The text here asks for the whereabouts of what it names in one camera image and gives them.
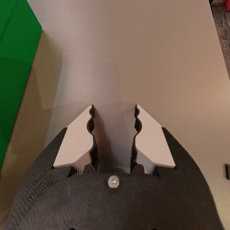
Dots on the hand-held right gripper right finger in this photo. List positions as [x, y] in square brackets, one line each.
[152, 143]

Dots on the green plastic bin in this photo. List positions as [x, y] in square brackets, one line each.
[16, 71]

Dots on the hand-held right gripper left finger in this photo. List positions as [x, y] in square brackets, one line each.
[75, 143]

